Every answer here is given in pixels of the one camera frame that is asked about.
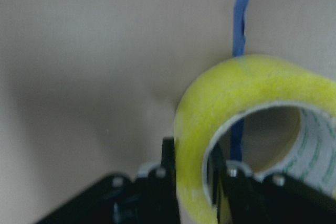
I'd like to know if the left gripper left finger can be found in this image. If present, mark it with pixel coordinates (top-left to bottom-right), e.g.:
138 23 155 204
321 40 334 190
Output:
38 137 181 223

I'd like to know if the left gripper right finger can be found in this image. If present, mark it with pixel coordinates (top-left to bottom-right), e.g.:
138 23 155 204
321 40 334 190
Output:
209 145 335 223

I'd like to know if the yellow clear tape roll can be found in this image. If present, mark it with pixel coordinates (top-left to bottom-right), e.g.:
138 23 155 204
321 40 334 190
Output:
174 55 335 223

